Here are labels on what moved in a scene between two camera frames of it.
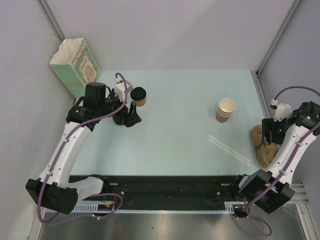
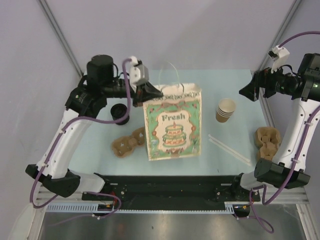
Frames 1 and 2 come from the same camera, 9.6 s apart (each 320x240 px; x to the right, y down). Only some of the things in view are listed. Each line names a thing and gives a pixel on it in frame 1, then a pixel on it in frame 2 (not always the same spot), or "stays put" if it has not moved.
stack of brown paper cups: [225, 108] stays put
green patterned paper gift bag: [74, 64] → [173, 122]
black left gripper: [128, 119] → [144, 92]
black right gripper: [269, 124] → [261, 78]
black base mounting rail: [171, 191] stays put
